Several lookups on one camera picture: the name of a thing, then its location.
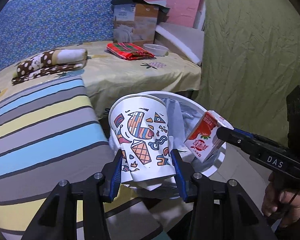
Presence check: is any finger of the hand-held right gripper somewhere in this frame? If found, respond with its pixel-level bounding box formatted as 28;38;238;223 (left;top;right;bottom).
234;127;259;140
216;126;253;155

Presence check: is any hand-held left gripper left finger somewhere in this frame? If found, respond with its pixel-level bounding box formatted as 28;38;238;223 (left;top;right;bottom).
21;149;124;240

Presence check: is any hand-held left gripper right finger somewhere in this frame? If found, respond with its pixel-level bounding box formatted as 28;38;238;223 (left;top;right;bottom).
170;149;278;240

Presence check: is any red and white milk carton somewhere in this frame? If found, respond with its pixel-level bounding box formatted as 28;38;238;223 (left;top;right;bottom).
184;110;234;163

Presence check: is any white round waste bin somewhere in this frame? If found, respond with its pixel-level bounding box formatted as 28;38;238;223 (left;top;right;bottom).
107;91;228;188

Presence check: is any patterned paper cup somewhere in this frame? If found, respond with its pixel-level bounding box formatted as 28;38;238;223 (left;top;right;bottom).
108;93;176;190

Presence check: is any translucent bin liner bag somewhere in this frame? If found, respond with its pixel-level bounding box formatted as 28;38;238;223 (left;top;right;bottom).
164;97;225;165

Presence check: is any person's right hand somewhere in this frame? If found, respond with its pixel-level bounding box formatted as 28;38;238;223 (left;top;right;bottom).
261;174;300;225

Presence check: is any striped sheet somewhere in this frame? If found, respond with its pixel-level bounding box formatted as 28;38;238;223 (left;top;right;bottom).
0;75;163;240

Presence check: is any green curtain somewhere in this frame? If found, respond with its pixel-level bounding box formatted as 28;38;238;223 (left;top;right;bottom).
194;0;300;140

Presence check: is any yellow bedsheet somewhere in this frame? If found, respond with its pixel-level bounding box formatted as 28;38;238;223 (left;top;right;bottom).
0;41;202;120

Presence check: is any white foam board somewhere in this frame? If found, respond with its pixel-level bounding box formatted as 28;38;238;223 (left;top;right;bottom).
155;22;205;64

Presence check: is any white ceramic bowl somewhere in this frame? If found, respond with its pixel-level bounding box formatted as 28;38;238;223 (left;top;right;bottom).
143;44;168;57

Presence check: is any red plaid cloth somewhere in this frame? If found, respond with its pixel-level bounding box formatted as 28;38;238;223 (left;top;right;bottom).
106;42;156;61

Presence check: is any brown polka dot blanket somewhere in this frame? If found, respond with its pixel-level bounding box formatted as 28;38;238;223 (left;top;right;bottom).
11;49;88;86

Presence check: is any printed cardboard box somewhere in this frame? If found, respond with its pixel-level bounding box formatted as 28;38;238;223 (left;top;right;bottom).
111;0;160;44

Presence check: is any blue patterned mattress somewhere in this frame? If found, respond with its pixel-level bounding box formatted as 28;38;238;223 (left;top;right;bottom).
0;0;143;78

